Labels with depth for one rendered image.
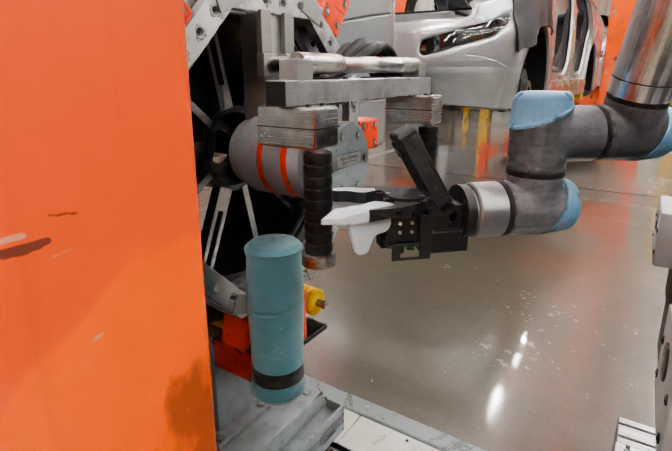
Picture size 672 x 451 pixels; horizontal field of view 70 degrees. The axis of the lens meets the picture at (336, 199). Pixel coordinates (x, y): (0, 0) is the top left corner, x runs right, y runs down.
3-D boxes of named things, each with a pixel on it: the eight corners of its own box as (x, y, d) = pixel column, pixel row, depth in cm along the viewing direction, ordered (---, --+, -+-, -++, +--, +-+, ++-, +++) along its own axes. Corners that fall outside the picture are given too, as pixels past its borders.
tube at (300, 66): (270, 78, 81) (268, 11, 78) (371, 79, 71) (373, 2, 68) (186, 80, 67) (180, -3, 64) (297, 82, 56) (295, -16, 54)
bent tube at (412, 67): (336, 77, 97) (336, 21, 94) (426, 78, 87) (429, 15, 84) (279, 78, 83) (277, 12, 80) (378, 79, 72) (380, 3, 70)
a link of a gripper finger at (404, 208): (377, 225, 55) (430, 212, 60) (378, 213, 55) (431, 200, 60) (351, 216, 59) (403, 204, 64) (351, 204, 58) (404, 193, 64)
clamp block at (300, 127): (283, 140, 65) (281, 100, 64) (339, 146, 60) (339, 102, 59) (257, 145, 61) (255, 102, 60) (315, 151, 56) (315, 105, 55)
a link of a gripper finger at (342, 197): (307, 231, 67) (373, 236, 65) (306, 189, 65) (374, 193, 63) (313, 224, 70) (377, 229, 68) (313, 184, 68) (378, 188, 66)
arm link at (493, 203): (512, 188, 61) (481, 175, 69) (479, 189, 61) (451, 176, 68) (507, 243, 63) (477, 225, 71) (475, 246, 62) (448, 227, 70)
